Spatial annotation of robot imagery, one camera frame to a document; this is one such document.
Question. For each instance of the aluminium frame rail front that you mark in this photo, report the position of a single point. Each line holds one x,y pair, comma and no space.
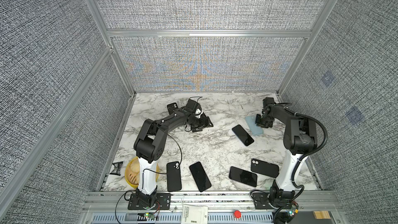
215,200

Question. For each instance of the small black clip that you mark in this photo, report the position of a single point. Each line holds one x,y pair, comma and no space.
116,168

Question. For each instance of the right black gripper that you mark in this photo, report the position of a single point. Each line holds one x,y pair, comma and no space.
258,123

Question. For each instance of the white paper label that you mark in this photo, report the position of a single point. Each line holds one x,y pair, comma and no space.
192,214

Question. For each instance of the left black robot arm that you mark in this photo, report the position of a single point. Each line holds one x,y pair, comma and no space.
150,145

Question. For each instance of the black case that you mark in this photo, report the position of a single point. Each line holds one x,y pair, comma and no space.
173,177
264,168
172,108

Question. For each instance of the black case far left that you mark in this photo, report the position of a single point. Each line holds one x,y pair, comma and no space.
172,108

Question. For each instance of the black case near left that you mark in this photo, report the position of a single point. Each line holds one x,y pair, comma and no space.
173,177

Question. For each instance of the black phone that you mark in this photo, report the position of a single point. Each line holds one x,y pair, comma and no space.
200,177
243,176

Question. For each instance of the red emergency button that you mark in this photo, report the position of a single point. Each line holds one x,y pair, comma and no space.
237,214

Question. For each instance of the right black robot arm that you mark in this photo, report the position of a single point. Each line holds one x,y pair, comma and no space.
299,139

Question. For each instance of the yellow tape roll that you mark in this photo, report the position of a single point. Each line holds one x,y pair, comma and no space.
131,173

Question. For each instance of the black case near right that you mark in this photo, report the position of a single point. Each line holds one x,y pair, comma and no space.
264,168

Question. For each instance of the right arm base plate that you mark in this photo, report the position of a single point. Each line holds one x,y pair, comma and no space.
260,200

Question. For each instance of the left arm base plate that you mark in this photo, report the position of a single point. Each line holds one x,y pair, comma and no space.
161,202

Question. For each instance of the black phone near centre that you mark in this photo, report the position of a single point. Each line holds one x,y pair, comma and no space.
200,177

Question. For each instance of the wooden block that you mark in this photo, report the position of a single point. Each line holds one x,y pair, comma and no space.
321,215

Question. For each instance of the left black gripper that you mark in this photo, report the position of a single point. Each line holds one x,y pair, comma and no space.
202,125

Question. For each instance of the black phone screen up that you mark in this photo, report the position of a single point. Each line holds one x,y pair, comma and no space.
242,135

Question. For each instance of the light blue phone case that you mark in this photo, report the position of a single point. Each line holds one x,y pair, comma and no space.
251,122

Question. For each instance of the black phone near right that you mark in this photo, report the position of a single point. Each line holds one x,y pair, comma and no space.
243,176

